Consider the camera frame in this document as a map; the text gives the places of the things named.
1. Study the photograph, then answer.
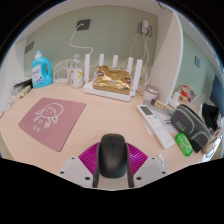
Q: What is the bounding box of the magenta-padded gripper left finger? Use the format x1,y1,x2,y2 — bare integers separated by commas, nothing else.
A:
57,142,103,189

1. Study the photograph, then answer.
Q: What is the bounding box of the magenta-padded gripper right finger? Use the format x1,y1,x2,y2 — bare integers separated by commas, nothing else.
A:
125,142,169,189

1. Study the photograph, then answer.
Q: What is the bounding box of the black computer mouse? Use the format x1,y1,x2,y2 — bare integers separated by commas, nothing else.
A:
98,133,128,179

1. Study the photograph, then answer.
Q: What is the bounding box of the pink mouse pad with drawing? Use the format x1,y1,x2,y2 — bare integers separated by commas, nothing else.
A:
17,96,87,153

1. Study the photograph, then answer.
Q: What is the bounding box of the small white tube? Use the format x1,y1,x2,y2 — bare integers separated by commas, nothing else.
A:
157,153,168,166

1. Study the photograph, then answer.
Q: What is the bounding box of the white remote control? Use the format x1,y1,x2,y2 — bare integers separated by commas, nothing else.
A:
135,104,176,150

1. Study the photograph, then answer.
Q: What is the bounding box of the small brown box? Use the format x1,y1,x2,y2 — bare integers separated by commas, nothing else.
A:
150,98,167,110

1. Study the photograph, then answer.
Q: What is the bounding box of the grey pencil case green trim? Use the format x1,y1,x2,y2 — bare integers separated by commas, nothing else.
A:
169,103,212,154

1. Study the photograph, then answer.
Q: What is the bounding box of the white router with antennas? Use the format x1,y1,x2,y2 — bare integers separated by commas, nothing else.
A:
82,53,144,102

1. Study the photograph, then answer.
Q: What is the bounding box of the small round white jar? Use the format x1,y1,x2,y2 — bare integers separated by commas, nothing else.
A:
143,84,160,104

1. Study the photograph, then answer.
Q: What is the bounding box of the white power strip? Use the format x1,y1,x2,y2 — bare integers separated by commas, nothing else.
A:
53,77,70,85

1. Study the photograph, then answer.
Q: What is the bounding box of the gold foil bag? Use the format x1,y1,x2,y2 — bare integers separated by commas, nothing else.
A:
92,65,133,96

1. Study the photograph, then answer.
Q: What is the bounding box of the small red toy figure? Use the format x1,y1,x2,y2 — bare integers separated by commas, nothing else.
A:
178,85,198,104

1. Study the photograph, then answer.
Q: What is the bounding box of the clear bottle with white label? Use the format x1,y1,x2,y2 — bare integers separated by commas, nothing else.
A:
69,53,85,89

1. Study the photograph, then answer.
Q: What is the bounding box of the black cloth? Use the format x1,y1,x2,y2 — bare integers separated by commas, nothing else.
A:
201,102,221,132

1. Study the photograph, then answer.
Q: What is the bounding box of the pale yellow small box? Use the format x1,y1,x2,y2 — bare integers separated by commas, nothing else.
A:
16,84,33,100

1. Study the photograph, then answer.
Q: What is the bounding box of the blue detergent bottle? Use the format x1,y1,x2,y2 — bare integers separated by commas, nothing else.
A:
30,50,54,89

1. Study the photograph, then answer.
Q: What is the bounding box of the clear plastic bag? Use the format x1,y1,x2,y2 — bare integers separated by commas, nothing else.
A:
0,94,18,118

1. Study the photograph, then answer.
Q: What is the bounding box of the white shelf unit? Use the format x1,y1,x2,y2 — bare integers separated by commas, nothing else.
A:
13,0,185,106

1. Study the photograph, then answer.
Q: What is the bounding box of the patterned flat book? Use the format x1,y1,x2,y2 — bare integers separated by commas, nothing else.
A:
13,77,33,88

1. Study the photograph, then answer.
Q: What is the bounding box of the dark monitor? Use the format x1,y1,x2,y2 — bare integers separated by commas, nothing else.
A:
208,74,224,118

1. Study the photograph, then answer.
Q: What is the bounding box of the coiled white cable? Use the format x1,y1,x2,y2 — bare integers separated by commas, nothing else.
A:
52,58,74,84

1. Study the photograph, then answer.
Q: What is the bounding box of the white charger cable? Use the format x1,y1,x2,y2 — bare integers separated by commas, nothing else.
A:
128,33,152,94

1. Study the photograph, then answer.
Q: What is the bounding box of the white cable from wall socket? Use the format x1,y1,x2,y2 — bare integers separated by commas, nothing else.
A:
68,23,94,58

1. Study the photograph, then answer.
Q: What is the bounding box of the dark grey wall plate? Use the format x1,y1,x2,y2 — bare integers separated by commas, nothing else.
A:
24,40,35,55

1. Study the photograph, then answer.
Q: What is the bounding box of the white wall charger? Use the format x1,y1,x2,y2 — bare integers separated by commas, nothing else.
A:
137,19,154,37

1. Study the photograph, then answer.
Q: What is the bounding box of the dark grey wall socket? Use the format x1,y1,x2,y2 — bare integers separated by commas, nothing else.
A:
75,18,92,31

